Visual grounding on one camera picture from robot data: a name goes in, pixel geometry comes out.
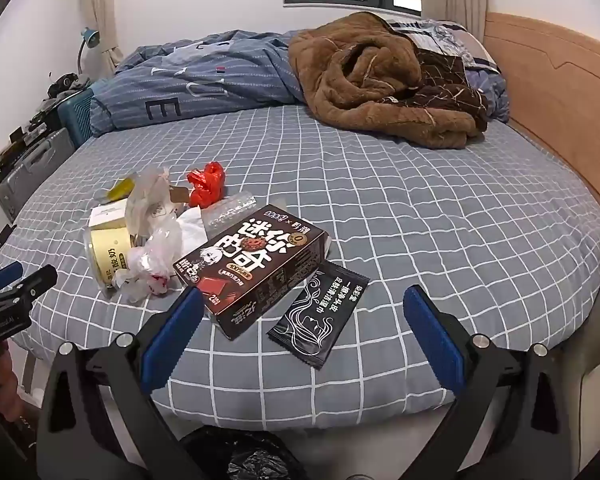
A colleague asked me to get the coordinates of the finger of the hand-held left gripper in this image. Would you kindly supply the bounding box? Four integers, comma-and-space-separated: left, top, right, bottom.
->
0, 261, 24, 292
9, 265, 59, 307

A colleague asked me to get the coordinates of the clear plastic cup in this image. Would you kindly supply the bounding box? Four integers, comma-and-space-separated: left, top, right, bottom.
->
200, 191, 258, 233

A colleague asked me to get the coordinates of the pale blue cloth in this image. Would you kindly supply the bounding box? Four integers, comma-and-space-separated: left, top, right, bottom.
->
464, 66, 511, 122

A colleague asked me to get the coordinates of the white tissue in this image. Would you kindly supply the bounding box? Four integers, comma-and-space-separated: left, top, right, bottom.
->
172, 207, 208, 256

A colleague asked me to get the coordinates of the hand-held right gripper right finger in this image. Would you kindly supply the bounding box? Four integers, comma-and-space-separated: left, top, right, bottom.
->
402, 285, 573, 480

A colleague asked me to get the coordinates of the grey suitcase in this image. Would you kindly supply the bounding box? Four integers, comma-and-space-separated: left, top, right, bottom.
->
0, 127, 76, 223

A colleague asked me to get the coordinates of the teal desk lamp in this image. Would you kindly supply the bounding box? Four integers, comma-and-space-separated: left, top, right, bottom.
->
76, 27, 101, 78

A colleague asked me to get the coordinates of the patterned pillow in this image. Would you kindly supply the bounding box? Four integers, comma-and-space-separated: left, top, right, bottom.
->
385, 17, 501, 73

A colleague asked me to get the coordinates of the blue striped duvet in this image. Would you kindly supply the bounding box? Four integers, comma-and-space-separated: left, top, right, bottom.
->
89, 30, 311, 137

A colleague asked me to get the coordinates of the trash bin with black liner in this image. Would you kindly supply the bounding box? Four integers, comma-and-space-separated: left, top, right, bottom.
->
180, 425, 308, 480

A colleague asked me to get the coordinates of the black wipe sachet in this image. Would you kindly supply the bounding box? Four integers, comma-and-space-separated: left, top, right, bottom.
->
266, 260, 372, 371

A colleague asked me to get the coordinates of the dark brown carton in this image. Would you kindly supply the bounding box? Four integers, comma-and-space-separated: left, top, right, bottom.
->
172, 205, 331, 342

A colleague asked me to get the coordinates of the clear bag with red mark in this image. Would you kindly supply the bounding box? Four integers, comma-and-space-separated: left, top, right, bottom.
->
112, 220, 183, 303

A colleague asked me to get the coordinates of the red plastic bag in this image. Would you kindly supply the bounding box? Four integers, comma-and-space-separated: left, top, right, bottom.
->
186, 161, 226, 208

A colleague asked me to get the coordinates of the translucent white bag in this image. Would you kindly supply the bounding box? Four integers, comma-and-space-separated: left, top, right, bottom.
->
122, 166, 191, 248

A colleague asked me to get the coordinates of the brown fleece blanket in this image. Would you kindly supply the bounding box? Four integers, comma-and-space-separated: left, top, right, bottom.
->
287, 11, 490, 150

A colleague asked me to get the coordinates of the yellow green wrapper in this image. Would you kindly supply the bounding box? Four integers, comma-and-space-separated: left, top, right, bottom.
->
102, 176, 138, 206

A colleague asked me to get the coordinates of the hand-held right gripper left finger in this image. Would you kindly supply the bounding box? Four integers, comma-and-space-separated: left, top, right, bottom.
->
36, 287, 206, 480

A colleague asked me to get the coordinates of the wooden headboard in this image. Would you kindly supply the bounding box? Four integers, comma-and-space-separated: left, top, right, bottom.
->
485, 12, 600, 241

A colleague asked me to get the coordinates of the white small box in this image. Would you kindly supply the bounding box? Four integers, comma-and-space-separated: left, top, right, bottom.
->
89, 197, 131, 233

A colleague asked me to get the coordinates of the dark clutter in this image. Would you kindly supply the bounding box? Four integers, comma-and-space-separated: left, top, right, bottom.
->
45, 74, 83, 100

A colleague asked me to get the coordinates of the grey checked bed sheet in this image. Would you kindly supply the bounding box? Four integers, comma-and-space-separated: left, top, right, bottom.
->
0, 105, 600, 433

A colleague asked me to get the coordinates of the teal box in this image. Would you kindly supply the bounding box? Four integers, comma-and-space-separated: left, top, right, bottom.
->
57, 87, 98, 148

